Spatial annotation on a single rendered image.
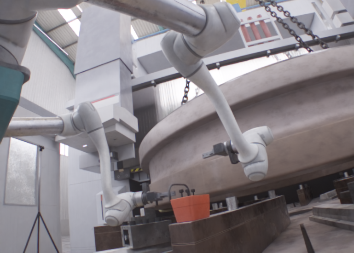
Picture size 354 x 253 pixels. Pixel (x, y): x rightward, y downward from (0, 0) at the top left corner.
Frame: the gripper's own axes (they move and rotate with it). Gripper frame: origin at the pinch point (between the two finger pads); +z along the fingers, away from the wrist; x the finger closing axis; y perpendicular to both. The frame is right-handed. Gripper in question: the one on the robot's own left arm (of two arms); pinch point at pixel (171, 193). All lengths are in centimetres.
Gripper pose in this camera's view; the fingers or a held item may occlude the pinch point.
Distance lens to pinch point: 131.1
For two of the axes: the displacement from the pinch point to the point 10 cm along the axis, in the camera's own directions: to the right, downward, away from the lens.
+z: 9.6, -2.4, -1.6
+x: -2.3, -3.3, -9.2
